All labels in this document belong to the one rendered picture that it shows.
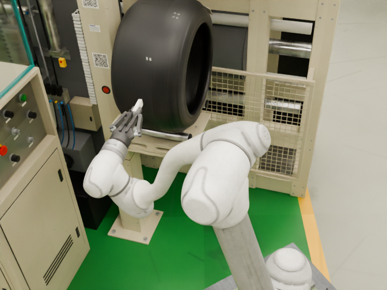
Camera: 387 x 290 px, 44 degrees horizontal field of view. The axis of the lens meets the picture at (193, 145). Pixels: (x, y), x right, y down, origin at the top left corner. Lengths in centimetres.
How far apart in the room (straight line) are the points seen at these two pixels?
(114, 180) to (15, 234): 74
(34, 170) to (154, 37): 82
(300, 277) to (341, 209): 162
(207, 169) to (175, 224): 192
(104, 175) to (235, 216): 58
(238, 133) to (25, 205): 127
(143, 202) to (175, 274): 120
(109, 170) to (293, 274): 69
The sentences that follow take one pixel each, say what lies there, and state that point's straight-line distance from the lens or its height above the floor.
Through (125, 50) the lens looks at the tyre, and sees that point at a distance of 195.
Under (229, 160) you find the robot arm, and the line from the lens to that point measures 116.
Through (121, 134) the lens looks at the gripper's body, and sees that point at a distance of 173.
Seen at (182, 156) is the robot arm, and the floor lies 140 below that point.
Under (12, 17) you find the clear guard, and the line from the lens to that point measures 205.
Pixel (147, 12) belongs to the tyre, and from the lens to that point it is 201.
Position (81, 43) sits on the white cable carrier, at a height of 129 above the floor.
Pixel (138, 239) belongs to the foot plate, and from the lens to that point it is 297.
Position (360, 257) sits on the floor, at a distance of 300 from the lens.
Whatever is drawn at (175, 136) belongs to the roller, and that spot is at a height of 91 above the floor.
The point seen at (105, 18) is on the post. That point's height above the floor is 143.
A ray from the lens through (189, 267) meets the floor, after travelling 284.
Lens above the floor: 233
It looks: 41 degrees down
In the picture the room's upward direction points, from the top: 2 degrees counter-clockwise
